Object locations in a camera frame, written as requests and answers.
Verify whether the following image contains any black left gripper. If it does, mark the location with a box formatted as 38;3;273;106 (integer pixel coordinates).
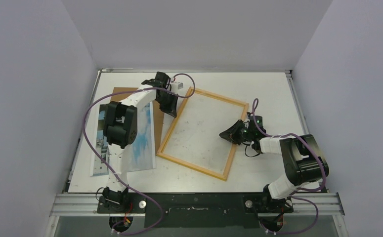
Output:
156;92;179;119

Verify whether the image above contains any clear glass sheet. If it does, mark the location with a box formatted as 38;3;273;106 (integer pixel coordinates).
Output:
162;92;246;176

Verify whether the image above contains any yellow wooden picture frame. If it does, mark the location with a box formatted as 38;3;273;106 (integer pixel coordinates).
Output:
156;87;250;182

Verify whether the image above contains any printed building photo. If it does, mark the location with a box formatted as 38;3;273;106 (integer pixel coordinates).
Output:
94;103;156;172

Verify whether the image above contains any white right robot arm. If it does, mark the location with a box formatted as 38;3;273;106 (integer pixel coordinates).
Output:
219;114;329;212

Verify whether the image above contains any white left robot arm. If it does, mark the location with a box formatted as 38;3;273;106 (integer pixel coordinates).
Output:
103;72;183;213

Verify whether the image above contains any brown cardboard backing board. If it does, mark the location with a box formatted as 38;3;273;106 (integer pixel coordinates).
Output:
110;87;164;152

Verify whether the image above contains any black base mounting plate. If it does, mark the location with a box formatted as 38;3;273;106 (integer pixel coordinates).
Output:
96;192;294;231

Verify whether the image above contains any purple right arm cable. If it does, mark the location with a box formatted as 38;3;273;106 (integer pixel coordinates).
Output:
251;98;327;236

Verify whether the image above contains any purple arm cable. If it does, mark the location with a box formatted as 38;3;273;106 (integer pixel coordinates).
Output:
251;98;327;236
82;73;196;237

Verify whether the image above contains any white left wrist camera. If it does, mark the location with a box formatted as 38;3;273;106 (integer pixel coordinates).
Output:
170;82;184;94

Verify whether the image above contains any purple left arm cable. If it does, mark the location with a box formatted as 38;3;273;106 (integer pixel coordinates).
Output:
82;73;196;237

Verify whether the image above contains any aluminium front rail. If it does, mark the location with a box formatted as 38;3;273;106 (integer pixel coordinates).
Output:
50;193;345;217

